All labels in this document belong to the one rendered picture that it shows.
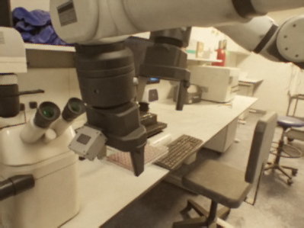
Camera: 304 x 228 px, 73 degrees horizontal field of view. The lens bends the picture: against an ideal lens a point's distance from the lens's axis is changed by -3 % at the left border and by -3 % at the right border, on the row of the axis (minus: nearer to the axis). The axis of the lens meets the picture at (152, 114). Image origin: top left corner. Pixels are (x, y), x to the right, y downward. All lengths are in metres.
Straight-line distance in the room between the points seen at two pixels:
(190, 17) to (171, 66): 0.26
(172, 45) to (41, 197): 0.49
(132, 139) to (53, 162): 0.32
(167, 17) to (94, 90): 0.15
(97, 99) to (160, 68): 0.18
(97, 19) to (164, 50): 0.24
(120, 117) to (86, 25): 0.14
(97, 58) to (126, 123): 0.10
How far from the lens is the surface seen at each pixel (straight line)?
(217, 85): 2.67
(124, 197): 0.81
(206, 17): 0.18
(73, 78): 1.56
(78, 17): 0.26
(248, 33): 0.47
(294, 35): 0.44
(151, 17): 0.22
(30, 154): 0.58
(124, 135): 0.33
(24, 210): 0.64
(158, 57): 0.46
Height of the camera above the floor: 1.24
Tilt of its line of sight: 15 degrees down
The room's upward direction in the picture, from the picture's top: 4 degrees clockwise
